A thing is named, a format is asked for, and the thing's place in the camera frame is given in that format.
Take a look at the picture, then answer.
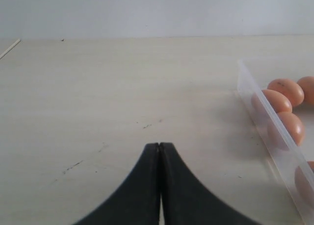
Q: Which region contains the clear plastic bin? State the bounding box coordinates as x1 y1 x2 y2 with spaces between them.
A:
237 55 314 225

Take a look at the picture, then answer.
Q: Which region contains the brown egg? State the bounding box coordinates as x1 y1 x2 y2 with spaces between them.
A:
251 89 292 117
267 112 305 150
297 76 314 105
294 166 314 200
267 78 304 107

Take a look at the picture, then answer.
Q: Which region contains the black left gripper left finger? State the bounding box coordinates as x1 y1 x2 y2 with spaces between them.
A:
76 143 160 225

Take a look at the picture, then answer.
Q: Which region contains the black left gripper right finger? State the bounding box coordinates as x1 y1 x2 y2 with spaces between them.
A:
159 143 257 225

